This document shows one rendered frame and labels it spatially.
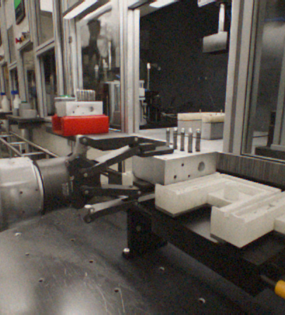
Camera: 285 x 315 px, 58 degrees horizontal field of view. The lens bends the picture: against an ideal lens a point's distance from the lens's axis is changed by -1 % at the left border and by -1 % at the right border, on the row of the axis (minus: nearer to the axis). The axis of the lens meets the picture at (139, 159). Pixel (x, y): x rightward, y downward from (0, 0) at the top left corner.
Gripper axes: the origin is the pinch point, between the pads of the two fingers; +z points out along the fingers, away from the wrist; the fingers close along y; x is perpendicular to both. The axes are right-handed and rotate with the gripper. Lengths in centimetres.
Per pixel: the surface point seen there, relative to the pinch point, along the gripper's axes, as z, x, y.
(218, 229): -2.5, -16.3, -4.4
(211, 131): 29.3, 12.1, 3.0
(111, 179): 34, 79, -29
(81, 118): 4.8, 43.5, 5.8
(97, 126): 10.2, 43.5, 3.0
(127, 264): -2.2, 5.9, -22.4
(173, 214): -2.5, -7.9, -5.5
